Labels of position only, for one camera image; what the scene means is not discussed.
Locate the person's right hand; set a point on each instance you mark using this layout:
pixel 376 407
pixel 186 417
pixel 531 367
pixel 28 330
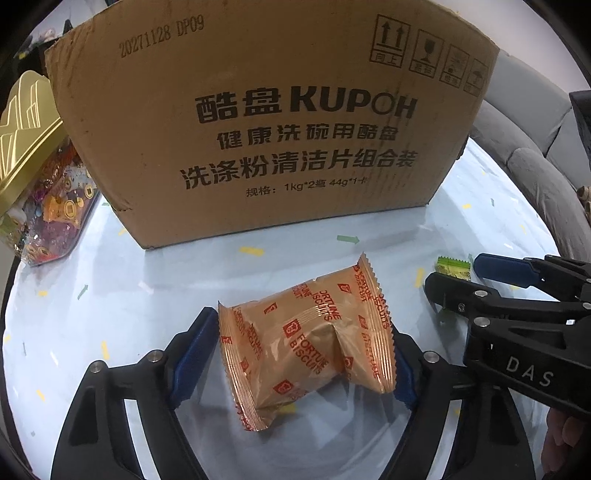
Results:
pixel 570 447

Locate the brown cardboard box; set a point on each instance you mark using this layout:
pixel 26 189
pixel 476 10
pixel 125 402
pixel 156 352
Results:
pixel 277 69

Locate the grey corner sofa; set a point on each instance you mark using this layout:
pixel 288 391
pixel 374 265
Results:
pixel 531 175

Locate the orange biscuit packet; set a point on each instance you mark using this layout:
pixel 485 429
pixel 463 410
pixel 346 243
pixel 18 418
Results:
pixel 300 341

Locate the clear candy box gold lid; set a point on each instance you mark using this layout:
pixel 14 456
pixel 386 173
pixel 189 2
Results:
pixel 32 152

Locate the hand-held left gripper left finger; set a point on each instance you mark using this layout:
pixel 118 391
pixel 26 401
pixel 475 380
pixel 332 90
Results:
pixel 194 355

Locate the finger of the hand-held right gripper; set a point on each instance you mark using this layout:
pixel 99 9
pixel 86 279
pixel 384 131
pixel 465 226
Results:
pixel 503 267
pixel 461 295

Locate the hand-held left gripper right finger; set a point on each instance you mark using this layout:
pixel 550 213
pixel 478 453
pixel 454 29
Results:
pixel 406 383

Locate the green candy packet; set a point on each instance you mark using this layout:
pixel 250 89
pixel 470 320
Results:
pixel 455 267

